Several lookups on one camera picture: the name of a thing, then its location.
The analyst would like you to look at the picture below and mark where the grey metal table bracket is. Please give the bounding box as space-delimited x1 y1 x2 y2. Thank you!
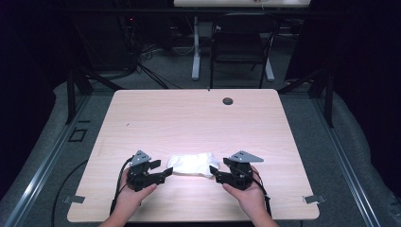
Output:
303 194 327 204
61 195 86 204

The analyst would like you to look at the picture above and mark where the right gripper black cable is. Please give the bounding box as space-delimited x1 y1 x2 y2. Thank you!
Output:
239 169 272 218

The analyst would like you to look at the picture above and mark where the person's right hand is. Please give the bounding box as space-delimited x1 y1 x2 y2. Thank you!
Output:
221 166 270 219

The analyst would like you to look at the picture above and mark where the bundle of black cables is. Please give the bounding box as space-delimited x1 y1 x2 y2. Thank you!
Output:
117 13 183 90

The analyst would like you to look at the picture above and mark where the black cable on floor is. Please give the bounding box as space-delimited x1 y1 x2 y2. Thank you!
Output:
50 159 90 227

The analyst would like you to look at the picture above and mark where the person's left hand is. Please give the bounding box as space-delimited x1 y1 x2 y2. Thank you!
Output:
116 167 158 219

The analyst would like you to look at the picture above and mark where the black folding chair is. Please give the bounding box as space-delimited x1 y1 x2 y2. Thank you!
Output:
208 12 282 90

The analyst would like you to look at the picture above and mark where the white desk leg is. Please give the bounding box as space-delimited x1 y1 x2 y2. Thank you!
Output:
264 57 276 82
191 15 202 81

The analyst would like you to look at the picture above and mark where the black metal frame stand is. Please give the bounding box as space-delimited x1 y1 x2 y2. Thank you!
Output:
64 61 125 126
277 64 335 129

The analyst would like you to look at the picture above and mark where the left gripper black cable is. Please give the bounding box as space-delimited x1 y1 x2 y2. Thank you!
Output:
109 155 136 217

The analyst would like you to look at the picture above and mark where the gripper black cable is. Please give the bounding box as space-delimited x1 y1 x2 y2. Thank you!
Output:
109 155 136 217
239 169 272 218

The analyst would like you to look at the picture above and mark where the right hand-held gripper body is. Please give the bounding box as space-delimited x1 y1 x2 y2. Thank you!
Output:
218 149 265 191

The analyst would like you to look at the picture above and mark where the aluminium floor rail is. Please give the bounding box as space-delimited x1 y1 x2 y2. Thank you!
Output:
2 94 93 227
311 94 383 227

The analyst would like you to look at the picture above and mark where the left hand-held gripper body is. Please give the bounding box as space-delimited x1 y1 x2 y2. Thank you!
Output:
126 149 166 193

